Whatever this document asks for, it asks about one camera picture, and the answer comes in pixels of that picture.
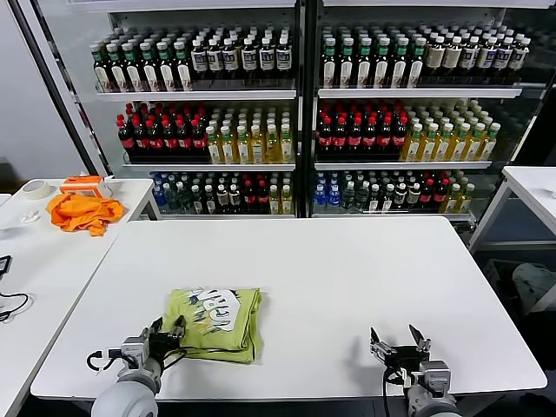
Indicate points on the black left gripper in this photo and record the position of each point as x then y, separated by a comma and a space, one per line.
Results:
164, 345

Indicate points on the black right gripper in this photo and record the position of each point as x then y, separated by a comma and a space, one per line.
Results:
406, 358

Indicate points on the green t-shirt with white print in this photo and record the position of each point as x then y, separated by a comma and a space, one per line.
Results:
217, 321

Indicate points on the green tinted water bottle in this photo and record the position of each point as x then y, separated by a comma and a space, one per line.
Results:
182, 200
361, 200
347, 200

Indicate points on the small dark bottle white cap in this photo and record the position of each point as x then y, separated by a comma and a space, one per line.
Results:
413, 199
387, 200
399, 199
209, 200
374, 200
234, 200
195, 200
222, 200

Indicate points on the blue water bottle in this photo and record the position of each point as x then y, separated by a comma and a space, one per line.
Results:
333, 200
159, 196
319, 200

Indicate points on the white side table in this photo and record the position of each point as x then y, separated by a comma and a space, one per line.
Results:
52, 260

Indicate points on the crumpled orange cloth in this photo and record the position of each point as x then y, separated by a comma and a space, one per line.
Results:
82, 213

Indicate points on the grey bag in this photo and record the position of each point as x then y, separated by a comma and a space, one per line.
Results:
532, 282

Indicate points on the small red cap cola bottle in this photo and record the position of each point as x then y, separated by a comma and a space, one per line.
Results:
439, 197
426, 197
262, 199
248, 199

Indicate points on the small yellow juice bottle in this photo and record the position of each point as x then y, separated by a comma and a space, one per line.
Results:
452, 200
286, 202
465, 200
273, 202

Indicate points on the orange and white box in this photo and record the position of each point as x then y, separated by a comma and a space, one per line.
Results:
82, 187

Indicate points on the black handheld device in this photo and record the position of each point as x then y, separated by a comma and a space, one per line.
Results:
3, 265

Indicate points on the small white plastic object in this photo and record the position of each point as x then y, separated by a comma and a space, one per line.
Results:
29, 217

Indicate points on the yellow juice bottle green label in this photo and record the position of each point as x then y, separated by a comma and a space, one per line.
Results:
428, 147
242, 150
227, 150
412, 147
458, 147
474, 147
257, 149
286, 148
443, 147
488, 147
272, 149
213, 150

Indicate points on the beige masking tape roll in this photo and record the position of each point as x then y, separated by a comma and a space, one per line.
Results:
37, 191

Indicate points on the white table with metal legs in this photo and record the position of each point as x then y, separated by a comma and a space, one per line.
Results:
527, 178

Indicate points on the white store shelf unit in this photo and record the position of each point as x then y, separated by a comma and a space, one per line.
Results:
195, 95

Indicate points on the beverage display shelf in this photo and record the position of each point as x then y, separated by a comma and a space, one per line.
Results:
417, 92

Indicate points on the dark bottle green cap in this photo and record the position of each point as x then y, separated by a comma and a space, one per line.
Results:
131, 71
346, 67
99, 71
148, 71
381, 67
328, 67
415, 67
399, 67
165, 70
182, 70
364, 67
115, 71

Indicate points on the dark bottle blue white label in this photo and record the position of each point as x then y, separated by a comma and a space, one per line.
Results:
215, 61
266, 60
518, 61
485, 59
249, 60
229, 60
282, 59
198, 61
467, 58
502, 60

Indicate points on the dark bottle beige label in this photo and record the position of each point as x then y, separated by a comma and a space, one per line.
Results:
451, 58
434, 58

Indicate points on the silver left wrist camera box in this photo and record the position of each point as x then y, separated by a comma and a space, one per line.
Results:
135, 349

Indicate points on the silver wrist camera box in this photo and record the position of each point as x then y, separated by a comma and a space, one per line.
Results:
435, 374
135, 349

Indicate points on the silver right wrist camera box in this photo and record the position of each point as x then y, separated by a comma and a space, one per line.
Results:
435, 374

